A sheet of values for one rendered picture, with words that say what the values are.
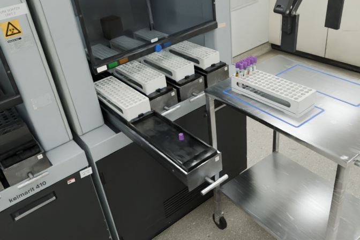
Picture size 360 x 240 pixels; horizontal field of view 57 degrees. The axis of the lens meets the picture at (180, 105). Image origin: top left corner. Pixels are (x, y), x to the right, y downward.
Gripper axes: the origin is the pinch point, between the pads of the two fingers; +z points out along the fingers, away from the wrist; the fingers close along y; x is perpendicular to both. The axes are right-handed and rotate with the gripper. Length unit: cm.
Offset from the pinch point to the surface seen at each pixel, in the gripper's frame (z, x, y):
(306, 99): 35.4, 16.5, 27.2
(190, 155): 42, 27, -13
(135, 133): 43, 50, -19
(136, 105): 37, 57, -14
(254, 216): 95, 27, 16
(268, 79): 36, 34, 29
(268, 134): 127, 85, 93
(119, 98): 38, 67, -16
